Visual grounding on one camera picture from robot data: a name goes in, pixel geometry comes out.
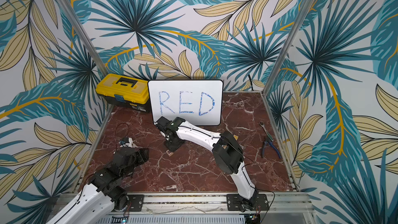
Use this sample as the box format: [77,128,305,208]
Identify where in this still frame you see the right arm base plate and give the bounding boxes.
[226,194,270,212]

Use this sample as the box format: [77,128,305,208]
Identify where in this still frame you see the blue handled pliers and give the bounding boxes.
[261,140,282,159]

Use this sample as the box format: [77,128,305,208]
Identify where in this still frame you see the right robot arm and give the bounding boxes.
[154,117,258,210]

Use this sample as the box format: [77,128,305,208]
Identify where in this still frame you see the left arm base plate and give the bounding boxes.
[115,195,145,212]

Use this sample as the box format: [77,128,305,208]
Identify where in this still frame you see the whiteboard with RED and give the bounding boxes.
[148,80,223,126]

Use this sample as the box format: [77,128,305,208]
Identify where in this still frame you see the yellow black toolbox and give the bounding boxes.
[95,74,151,113]

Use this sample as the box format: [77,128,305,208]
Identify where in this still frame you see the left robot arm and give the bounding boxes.
[47,147,149,224]

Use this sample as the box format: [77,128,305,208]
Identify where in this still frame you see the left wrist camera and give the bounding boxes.
[119,138,137,148]

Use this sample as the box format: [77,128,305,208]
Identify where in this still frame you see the aluminium front rail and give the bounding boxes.
[49,192,316,224]

